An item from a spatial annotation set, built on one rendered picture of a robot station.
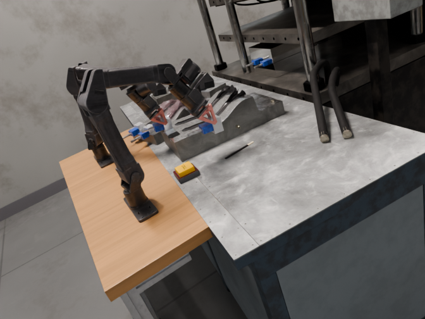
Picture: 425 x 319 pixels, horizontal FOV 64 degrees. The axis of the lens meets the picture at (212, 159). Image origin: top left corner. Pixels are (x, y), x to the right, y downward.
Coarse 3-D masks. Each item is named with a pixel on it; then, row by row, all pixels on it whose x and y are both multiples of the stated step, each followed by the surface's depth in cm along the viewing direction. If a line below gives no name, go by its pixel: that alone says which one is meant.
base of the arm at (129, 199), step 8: (128, 192) 111; (136, 192) 111; (128, 200) 112; (136, 200) 111; (144, 200) 113; (136, 208) 112; (144, 208) 112; (152, 208) 110; (136, 216) 109; (144, 216) 107
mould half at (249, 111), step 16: (224, 96) 151; (240, 96) 143; (256, 96) 160; (224, 112) 141; (240, 112) 139; (256, 112) 142; (272, 112) 145; (176, 128) 145; (224, 128) 138; (240, 128) 141; (176, 144) 133; (192, 144) 135; (208, 144) 138
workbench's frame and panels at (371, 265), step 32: (416, 160) 94; (384, 192) 96; (416, 192) 102; (320, 224) 90; (352, 224) 95; (384, 224) 101; (416, 224) 107; (224, 256) 131; (256, 256) 83; (288, 256) 90; (320, 256) 95; (352, 256) 100; (384, 256) 106; (416, 256) 113; (256, 288) 98; (288, 288) 94; (320, 288) 99; (352, 288) 105; (384, 288) 112; (416, 288) 119
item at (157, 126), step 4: (168, 120) 145; (152, 124) 147; (156, 124) 146; (160, 124) 145; (168, 124) 146; (148, 128) 146; (152, 128) 146; (156, 128) 145; (160, 128) 146; (164, 128) 146; (168, 128) 147
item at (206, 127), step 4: (216, 116) 124; (212, 120) 121; (220, 120) 123; (200, 124) 125; (204, 124) 124; (208, 124) 122; (212, 124) 122; (216, 124) 122; (220, 124) 123; (200, 128) 123; (204, 128) 122; (208, 128) 122; (212, 128) 123; (216, 128) 123; (220, 128) 124; (192, 132) 122; (196, 132) 123; (204, 132) 122; (208, 132) 123; (216, 132) 123; (188, 136) 122
